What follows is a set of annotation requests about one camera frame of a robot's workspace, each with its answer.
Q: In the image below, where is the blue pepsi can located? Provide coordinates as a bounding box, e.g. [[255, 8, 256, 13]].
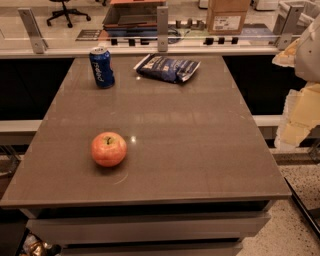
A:
[[89, 47, 115, 88]]

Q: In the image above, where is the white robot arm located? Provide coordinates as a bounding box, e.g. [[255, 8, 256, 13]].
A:
[[272, 16, 320, 151]]

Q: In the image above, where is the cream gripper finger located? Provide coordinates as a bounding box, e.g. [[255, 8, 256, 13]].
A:
[[272, 39, 300, 68], [274, 82, 320, 150]]

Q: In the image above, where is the middle metal glass bracket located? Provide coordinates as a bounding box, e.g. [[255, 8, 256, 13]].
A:
[[157, 6, 168, 52]]

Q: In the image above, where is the metal glass bracket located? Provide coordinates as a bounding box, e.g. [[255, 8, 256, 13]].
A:
[[273, 4, 304, 50], [18, 8, 47, 54], [157, 6, 168, 52]]

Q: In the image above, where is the red apple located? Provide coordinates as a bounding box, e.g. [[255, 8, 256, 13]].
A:
[[91, 132, 127, 167]]

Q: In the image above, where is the cardboard box with label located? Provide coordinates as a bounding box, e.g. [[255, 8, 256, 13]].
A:
[[206, 0, 251, 35]]

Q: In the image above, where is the grey table drawer unit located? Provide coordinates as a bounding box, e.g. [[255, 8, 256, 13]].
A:
[[27, 210, 271, 256]]

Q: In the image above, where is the right metal glass bracket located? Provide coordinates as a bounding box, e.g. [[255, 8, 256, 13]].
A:
[[273, 4, 304, 50]]

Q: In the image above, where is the left metal glass bracket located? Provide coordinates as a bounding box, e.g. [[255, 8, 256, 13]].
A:
[[18, 8, 47, 54]]

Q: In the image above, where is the grey tray with items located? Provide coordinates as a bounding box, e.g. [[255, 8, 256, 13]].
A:
[[102, 0, 166, 30]]

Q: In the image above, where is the blue chip bag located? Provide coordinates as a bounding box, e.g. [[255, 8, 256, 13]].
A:
[[134, 54, 200, 83]]

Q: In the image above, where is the black office chair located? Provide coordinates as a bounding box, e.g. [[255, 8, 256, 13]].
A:
[[46, 0, 91, 28]]

